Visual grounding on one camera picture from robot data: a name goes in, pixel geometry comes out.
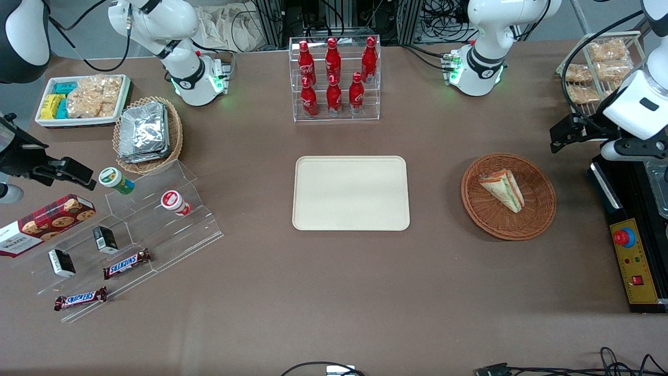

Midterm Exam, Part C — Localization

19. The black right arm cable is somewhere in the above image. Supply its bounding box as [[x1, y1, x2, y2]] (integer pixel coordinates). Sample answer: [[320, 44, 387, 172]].
[[48, 0, 132, 73]]

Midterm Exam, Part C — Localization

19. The silver foil pack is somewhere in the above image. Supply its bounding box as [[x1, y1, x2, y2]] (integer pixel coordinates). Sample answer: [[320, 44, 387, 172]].
[[120, 101, 170, 156], [118, 146, 171, 164]]

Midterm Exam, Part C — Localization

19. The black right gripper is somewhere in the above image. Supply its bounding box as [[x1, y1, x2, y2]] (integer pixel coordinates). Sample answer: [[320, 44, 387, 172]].
[[0, 115, 98, 190]]

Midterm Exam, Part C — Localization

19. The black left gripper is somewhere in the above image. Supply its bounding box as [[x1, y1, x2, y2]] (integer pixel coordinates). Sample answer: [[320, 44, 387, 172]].
[[550, 112, 625, 154]]

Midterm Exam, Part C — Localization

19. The white cloth bag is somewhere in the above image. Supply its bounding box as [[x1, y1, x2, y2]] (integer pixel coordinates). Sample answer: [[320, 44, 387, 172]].
[[196, 4, 272, 53]]

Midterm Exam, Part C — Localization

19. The clear acrylic stepped stand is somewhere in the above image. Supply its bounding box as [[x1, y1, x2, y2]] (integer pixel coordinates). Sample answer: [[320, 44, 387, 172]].
[[104, 159, 225, 275], [10, 217, 157, 323]]

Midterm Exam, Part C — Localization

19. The green yogurt cup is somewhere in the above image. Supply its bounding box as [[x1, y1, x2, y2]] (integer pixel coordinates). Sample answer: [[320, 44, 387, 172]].
[[99, 167, 135, 195]]

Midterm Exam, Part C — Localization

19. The red cola bottle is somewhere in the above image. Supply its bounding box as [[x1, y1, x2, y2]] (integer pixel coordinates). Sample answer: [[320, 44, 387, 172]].
[[362, 37, 378, 84], [326, 38, 342, 84], [301, 77, 318, 118], [298, 40, 316, 87], [327, 75, 343, 116], [349, 72, 365, 115]]

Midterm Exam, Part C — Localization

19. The white wire rack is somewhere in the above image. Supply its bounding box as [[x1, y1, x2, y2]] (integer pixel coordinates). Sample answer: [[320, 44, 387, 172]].
[[556, 30, 648, 118]]

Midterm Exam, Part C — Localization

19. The triangle sandwich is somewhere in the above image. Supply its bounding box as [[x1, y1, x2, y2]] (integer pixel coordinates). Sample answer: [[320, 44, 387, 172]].
[[479, 168, 524, 214]]

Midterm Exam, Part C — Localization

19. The clear bag of crackers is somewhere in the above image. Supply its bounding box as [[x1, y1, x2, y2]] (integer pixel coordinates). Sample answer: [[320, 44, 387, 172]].
[[565, 85, 601, 104], [587, 39, 629, 63], [595, 60, 635, 81], [564, 64, 594, 83]]

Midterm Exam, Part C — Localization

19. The beige plastic tray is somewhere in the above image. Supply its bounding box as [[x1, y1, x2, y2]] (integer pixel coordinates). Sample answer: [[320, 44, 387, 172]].
[[292, 156, 411, 231]]

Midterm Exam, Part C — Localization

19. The clear rice cracker bag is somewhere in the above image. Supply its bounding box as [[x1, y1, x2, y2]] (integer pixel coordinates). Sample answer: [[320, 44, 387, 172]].
[[66, 75, 123, 119]]

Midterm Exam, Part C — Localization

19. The black tangled table cable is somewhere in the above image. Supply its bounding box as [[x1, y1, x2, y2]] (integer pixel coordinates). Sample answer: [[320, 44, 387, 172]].
[[509, 346, 668, 376]]

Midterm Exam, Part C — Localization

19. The yellow snack pack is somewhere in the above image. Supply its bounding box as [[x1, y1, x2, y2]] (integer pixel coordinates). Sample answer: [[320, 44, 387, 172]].
[[40, 94, 66, 120]]

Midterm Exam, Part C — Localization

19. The red tartan cookie box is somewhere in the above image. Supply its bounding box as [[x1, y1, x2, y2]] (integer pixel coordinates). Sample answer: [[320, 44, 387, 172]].
[[0, 194, 97, 258]]

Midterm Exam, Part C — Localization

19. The red yogurt cup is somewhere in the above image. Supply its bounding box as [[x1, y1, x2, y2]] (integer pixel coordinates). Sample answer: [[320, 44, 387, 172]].
[[161, 191, 192, 216]]

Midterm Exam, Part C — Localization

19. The brown Snickers bar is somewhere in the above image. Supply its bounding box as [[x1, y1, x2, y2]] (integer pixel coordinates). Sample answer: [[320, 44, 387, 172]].
[[54, 286, 108, 312], [103, 248, 152, 280]]

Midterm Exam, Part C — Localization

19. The silver metal tray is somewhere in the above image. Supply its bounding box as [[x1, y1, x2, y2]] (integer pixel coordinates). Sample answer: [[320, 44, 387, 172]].
[[645, 157, 668, 220]]

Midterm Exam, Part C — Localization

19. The clear acrylic bottle rack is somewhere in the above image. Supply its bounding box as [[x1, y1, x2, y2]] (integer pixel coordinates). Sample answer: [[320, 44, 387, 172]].
[[289, 36, 381, 123]]

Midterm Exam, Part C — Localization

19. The small deep wicker basket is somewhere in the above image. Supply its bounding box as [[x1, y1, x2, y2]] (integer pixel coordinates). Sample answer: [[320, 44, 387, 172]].
[[113, 96, 183, 174]]

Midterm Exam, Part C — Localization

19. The black control box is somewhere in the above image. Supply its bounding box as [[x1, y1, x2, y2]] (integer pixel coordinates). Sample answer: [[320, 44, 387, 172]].
[[589, 156, 668, 314]]

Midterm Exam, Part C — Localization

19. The black looped table cable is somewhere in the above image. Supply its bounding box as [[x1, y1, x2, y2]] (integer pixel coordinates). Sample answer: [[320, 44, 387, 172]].
[[281, 360, 366, 376]]

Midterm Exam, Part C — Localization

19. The white rectangular snack tray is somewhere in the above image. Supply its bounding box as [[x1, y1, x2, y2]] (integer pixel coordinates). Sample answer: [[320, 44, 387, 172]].
[[35, 74, 131, 128]]

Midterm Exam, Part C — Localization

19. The small black box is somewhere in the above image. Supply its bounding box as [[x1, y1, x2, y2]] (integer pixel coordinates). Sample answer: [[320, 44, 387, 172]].
[[48, 249, 77, 278], [93, 226, 118, 255]]

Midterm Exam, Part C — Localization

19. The wide shallow wicker basket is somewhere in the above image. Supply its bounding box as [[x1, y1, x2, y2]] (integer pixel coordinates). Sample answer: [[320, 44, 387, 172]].
[[461, 152, 557, 241]]

